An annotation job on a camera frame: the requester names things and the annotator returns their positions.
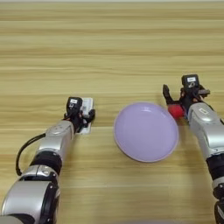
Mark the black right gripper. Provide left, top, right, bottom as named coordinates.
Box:
left=162, top=84, right=211, bottom=113

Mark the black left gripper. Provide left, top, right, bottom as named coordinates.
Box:
left=64, top=108, right=96, bottom=134

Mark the white remote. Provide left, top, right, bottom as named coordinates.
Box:
left=77, top=96, right=95, bottom=136

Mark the red cube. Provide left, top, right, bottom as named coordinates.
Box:
left=167, top=103, right=186, bottom=119

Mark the purple round plate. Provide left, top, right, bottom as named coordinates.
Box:
left=113, top=101, right=179, bottom=164

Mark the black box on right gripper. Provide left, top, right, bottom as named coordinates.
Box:
left=180, top=73, right=200, bottom=90

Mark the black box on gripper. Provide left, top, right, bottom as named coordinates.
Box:
left=66, top=96, right=84, bottom=116
left=180, top=73, right=200, bottom=90

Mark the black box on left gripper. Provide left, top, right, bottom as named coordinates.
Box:
left=66, top=96, right=84, bottom=116

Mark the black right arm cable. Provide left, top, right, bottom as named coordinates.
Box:
left=204, top=101, right=224, bottom=124

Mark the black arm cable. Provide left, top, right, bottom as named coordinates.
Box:
left=15, top=132, right=47, bottom=177
left=204, top=101, right=224, bottom=124

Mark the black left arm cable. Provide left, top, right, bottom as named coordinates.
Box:
left=15, top=132, right=47, bottom=177

